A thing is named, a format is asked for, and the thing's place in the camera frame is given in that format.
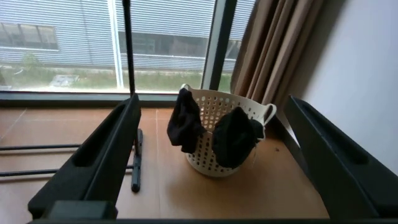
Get black garment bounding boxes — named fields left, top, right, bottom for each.
left=167, top=88, right=208, bottom=154

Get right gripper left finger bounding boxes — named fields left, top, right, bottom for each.
left=27, top=93, right=141, bottom=219

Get black shorts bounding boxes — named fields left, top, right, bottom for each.
left=211, top=106, right=266, bottom=169

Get white laundry basket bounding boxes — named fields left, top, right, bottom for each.
left=178, top=83, right=277, bottom=178

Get window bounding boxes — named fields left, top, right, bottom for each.
left=0, top=0, right=256, bottom=108

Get beige curtain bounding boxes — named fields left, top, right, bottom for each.
left=229, top=0, right=324, bottom=108

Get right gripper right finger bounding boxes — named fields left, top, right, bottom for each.
left=284, top=95, right=398, bottom=219

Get black clothes rack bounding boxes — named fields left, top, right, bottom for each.
left=0, top=0, right=144, bottom=193

